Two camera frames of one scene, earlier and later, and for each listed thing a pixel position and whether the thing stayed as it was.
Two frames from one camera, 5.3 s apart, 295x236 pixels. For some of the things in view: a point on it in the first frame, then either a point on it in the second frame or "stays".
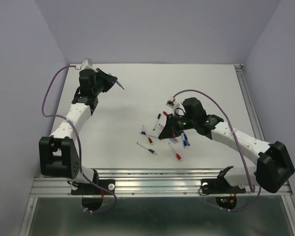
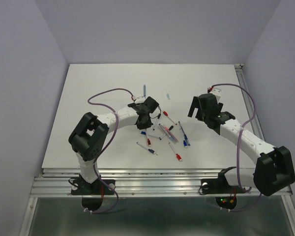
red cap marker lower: [177, 155] stays
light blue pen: [117, 82] → [145, 93]
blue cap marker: [151, 150] stays
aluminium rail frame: [160, 183] stays
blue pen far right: [187, 139] stays
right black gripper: [170, 130] → [195, 103]
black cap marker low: [153, 136] stays
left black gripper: [108, 79] → [146, 125]
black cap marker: [159, 115] stays
